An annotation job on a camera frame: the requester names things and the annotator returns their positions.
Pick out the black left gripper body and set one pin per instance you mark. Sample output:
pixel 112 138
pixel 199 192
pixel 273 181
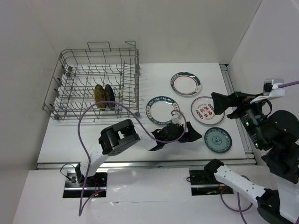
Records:
pixel 178 134

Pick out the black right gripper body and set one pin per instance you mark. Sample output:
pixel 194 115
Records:
pixel 250 113

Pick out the black round plate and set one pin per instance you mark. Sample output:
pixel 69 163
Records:
pixel 109 96

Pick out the yellow patterned plate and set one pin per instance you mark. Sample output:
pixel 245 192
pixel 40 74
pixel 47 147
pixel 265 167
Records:
pixel 99 95

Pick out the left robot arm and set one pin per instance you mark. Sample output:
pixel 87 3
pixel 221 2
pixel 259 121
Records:
pixel 121 136

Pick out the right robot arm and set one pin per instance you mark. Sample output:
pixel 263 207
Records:
pixel 279 206

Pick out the white plate red characters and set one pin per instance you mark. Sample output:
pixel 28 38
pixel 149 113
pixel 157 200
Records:
pixel 202 109

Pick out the blue white patterned plate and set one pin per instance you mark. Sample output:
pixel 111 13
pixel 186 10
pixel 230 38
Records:
pixel 218 140

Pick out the white plate teal lettered rim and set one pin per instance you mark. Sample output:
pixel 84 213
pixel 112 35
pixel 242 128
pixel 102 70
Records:
pixel 159 110

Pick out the white plate teal red rim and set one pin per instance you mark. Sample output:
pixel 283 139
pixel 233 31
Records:
pixel 185 84

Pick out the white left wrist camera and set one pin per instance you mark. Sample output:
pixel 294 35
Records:
pixel 177 118

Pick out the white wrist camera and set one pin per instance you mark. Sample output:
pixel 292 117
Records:
pixel 270 90
pixel 177 118

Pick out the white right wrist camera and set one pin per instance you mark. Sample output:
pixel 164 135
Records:
pixel 270 90

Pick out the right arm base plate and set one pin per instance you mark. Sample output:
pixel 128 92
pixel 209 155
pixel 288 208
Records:
pixel 201 186

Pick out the grey wire dish rack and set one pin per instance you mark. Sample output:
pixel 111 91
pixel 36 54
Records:
pixel 78 71

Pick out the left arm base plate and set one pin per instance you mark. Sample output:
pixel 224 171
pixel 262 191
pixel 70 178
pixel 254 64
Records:
pixel 95 185

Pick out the silver aluminium front rail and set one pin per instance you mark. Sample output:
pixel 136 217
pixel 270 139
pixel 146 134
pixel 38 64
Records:
pixel 153 164

